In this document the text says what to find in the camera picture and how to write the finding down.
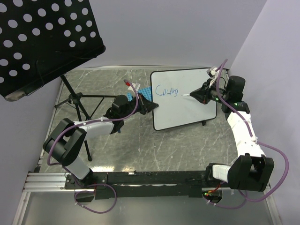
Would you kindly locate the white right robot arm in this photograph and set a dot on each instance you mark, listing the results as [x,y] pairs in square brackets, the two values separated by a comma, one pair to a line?
[251,170]

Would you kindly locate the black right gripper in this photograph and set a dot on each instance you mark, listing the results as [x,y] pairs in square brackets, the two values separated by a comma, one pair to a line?
[202,94]

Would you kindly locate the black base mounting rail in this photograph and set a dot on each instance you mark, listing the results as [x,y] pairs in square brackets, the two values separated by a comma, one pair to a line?
[144,184]

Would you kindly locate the aluminium extrusion frame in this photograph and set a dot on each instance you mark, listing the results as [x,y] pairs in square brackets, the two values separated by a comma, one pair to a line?
[37,182]

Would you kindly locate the white whiteboard black frame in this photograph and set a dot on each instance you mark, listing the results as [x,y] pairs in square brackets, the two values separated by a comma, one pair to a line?
[175,110]

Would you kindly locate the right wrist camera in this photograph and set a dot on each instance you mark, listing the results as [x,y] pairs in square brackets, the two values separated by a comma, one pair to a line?
[213,73]

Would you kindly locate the blue studded building plate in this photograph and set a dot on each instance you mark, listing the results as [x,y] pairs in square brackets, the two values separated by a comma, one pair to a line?
[145,91]

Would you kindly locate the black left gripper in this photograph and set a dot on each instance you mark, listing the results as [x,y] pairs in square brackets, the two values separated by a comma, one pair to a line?
[146,105]

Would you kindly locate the black tripod stand legs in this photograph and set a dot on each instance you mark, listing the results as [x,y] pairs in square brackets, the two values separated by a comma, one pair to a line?
[74,100]

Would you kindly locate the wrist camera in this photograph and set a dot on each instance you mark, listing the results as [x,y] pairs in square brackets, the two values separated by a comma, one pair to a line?
[213,73]
[133,86]

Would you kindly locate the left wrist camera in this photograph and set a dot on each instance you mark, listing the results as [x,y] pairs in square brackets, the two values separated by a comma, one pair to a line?
[133,86]

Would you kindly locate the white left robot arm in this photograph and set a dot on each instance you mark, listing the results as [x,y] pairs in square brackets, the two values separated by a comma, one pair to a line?
[66,140]

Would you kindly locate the black perforated music stand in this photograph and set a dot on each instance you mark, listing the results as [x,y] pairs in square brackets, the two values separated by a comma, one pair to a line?
[40,40]

